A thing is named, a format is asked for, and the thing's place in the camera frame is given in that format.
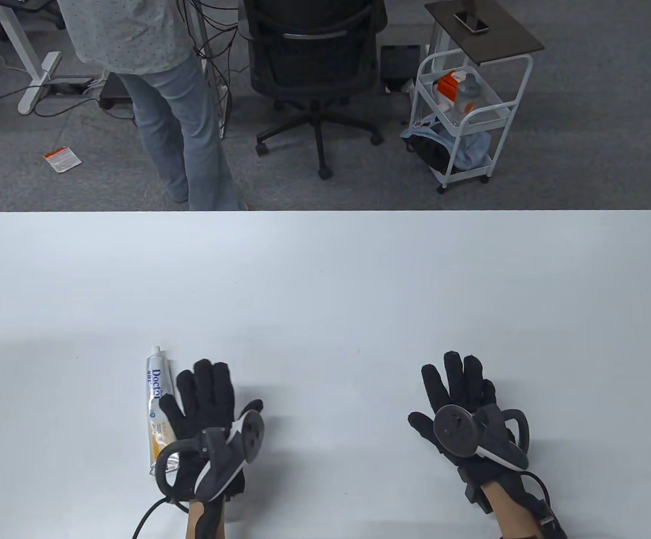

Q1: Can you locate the person's left hand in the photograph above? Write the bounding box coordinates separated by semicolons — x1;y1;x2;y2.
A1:
160;359;264;502

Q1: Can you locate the person's right hand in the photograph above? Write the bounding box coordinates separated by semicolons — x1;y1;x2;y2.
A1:
408;351;514;485

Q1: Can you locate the silver white toothpaste tube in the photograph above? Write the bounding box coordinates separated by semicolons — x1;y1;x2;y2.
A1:
145;346;179;477

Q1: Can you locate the person's left forearm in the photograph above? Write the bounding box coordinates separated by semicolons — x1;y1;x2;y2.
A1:
186;499;205;539

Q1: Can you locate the person's right forearm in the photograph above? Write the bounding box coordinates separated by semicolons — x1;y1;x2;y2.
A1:
480;480;545;539

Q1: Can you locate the black white right hand controller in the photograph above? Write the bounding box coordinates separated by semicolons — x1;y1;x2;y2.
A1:
433;404;530;470

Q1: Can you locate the black white hand controller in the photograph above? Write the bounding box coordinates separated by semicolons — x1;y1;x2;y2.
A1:
154;410;267;504
433;404;530;470

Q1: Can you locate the black white left hand controller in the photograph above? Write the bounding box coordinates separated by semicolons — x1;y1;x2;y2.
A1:
154;410;267;504

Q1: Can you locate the black bag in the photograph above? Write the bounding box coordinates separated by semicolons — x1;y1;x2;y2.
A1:
407;132;462;175

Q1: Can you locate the light blue cloth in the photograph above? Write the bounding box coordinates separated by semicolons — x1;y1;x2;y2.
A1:
401;115;493;172

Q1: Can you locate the orange white packet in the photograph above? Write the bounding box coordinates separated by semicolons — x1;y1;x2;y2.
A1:
43;146;83;174

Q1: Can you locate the clear plastic bottle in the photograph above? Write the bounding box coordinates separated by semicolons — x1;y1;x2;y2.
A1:
452;73;484;125

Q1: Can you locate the white rolling cart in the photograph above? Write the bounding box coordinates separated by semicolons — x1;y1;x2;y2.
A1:
408;49;534;194

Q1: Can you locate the orange white box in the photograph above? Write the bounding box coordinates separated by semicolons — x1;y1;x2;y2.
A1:
436;72;464;106

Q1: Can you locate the black tower platform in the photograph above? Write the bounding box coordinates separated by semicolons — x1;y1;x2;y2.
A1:
99;73;133;111

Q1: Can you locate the black power strip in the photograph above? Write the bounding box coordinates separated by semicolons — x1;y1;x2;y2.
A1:
44;79;93;95

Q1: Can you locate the black office chair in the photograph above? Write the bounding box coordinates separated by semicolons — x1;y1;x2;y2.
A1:
243;0;389;180

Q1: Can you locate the dark brown side table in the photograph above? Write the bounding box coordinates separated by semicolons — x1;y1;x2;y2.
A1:
425;0;545;65

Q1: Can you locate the black smartphone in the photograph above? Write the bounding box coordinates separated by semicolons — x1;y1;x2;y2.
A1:
453;11;490;35

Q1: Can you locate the white desk leg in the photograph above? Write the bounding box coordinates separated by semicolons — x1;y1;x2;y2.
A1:
0;0;63;116

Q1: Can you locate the black chair base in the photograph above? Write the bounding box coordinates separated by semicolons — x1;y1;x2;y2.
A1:
0;0;66;32

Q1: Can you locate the black left wrist strap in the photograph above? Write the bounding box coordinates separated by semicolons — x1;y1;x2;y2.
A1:
199;494;229;539

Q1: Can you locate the black right controller cable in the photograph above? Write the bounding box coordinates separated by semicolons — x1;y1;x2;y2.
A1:
519;471;554;509

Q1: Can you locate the black controller cable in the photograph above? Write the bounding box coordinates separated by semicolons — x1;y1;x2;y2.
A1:
519;471;554;509
130;494;191;539

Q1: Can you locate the black left controller cable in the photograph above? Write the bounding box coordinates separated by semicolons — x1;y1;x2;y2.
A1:
130;494;191;539

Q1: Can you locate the hanging black cable bundle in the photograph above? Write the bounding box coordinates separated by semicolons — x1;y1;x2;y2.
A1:
176;0;243;138

